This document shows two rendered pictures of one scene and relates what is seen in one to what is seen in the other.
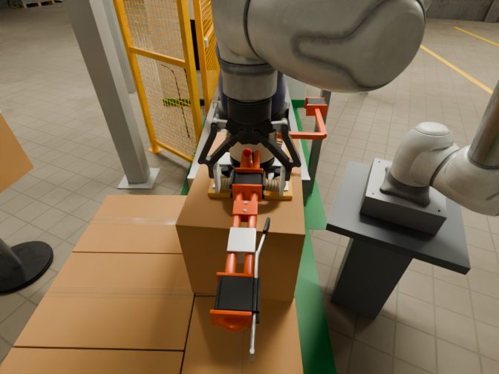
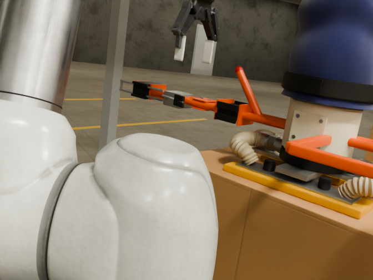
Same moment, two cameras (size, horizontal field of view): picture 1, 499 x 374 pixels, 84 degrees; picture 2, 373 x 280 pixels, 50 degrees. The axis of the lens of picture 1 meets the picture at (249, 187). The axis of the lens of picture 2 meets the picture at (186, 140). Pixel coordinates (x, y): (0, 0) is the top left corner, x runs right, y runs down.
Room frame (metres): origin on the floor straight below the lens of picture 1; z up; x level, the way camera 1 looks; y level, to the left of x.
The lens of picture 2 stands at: (1.16, -1.01, 1.24)
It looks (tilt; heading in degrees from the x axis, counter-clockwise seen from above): 13 degrees down; 124
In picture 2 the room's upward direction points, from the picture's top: 8 degrees clockwise
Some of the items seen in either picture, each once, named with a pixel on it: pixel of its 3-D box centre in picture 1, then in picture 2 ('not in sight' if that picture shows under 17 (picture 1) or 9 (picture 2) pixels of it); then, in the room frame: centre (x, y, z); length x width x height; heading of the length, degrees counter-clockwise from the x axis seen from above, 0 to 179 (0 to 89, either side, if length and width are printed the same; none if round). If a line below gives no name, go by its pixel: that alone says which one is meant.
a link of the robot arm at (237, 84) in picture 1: (249, 76); not in sight; (0.46, 0.00, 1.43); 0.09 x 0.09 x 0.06
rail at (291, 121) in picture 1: (286, 109); not in sight; (2.42, -0.35, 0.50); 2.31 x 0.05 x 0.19; 179
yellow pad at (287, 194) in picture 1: (277, 165); (295, 179); (0.87, -0.11, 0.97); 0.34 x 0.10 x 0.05; 177
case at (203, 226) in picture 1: (249, 208); (291, 249); (0.86, 0.00, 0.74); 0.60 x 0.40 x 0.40; 174
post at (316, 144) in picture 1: (316, 142); not in sight; (1.82, -0.51, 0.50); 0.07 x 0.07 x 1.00; 89
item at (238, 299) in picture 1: (233, 298); (149, 90); (0.27, 0.03, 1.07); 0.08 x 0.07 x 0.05; 177
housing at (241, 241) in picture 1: (242, 245); (177, 99); (0.41, 0.02, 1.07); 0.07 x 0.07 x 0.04; 87
